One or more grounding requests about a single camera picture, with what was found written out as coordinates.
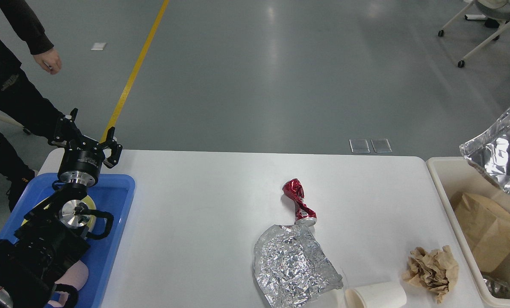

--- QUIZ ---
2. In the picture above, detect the pink mug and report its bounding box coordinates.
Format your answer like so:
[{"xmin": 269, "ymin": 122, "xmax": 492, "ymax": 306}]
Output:
[{"xmin": 48, "ymin": 261, "xmax": 89, "ymax": 308}]

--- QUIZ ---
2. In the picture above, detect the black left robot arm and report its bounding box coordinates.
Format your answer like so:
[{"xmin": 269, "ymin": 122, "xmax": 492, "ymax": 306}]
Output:
[{"xmin": 0, "ymin": 109, "xmax": 122, "ymax": 308}]

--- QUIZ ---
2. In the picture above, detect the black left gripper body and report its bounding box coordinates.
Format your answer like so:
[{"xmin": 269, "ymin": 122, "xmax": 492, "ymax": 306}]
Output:
[{"xmin": 57, "ymin": 144, "xmax": 106, "ymax": 187}]

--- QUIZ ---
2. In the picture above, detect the brown paper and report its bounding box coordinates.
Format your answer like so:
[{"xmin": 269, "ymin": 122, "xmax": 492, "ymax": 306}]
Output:
[{"xmin": 401, "ymin": 245, "xmax": 460, "ymax": 304}]

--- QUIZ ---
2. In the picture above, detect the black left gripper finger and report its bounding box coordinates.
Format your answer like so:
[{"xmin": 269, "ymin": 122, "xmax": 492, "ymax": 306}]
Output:
[
  {"xmin": 48, "ymin": 108, "xmax": 86, "ymax": 150},
  {"xmin": 97, "ymin": 127, "xmax": 123, "ymax": 169}
]

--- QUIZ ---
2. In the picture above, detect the blue plastic tray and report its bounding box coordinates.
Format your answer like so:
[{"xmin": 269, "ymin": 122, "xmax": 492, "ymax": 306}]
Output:
[{"xmin": 0, "ymin": 173, "xmax": 136, "ymax": 308}]

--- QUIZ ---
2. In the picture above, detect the brown paper bag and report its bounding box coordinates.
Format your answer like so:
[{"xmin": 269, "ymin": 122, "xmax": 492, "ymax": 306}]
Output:
[{"xmin": 453, "ymin": 192, "xmax": 510, "ymax": 272}]

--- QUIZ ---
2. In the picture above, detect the person in black clothes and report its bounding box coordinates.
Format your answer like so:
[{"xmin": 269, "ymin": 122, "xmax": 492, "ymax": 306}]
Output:
[{"xmin": 0, "ymin": 0, "xmax": 63, "ymax": 211}]

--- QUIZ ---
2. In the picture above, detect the aluminium foil sheet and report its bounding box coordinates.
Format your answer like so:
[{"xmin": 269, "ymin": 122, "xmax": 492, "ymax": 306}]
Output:
[{"xmin": 254, "ymin": 225, "xmax": 344, "ymax": 308}]

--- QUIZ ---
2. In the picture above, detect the crushed red can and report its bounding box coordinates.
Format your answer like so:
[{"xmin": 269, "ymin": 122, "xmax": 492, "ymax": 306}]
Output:
[{"xmin": 282, "ymin": 178, "xmax": 317, "ymax": 227}]

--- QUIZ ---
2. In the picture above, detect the white paper cup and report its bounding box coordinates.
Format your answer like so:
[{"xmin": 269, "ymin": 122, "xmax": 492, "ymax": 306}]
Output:
[{"xmin": 345, "ymin": 282, "xmax": 407, "ymax": 308}]

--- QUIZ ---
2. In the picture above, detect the yellow plate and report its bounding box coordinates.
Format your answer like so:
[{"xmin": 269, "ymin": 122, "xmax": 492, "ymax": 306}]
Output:
[{"xmin": 14, "ymin": 191, "xmax": 112, "ymax": 243}]

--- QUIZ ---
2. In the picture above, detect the beige plastic bin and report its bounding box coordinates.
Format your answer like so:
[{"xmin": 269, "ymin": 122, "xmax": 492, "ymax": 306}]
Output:
[{"xmin": 427, "ymin": 157, "xmax": 510, "ymax": 308}]

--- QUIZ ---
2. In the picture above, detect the aluminium foil tray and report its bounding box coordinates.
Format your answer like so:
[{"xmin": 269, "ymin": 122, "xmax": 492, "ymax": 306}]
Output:
[{"xmin": 459, "ymin": 107, "xmax": 510, "ymax": 195}]

